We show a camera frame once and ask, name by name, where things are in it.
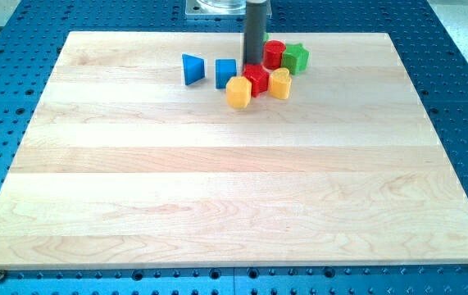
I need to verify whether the red cylinder block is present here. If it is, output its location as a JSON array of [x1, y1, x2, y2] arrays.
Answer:
[[263, 40, 286, 70]]

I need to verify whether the yellow heart block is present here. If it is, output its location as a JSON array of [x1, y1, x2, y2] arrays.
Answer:
[[268, 68, 292, 100]]

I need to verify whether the clear robot base plate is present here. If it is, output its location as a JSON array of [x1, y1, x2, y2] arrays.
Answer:
[[184, 0, 247, 20]]

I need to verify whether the red pentagon block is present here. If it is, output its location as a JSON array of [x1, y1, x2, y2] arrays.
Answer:
[[243, 64, 270, 98]]

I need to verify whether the blue cube block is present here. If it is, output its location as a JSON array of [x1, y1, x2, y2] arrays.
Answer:
[[215, 59, 237, 89]]

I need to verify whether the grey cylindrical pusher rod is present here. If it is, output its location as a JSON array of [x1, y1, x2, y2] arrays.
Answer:
[[243, 0, 268, 65]]

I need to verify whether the light wooden board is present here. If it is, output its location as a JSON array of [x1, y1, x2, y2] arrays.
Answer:
[[0, 31, 468, 270]]

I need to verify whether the green star block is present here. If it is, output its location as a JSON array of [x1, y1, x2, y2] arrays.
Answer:
[[281, 43, 309, 75]]

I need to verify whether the yellow hexagon block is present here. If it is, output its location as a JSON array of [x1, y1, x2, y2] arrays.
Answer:
[[226, 76, 252, 109]]

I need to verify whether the blue triangular block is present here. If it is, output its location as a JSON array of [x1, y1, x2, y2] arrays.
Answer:
[[182, 54, 206, 86]]

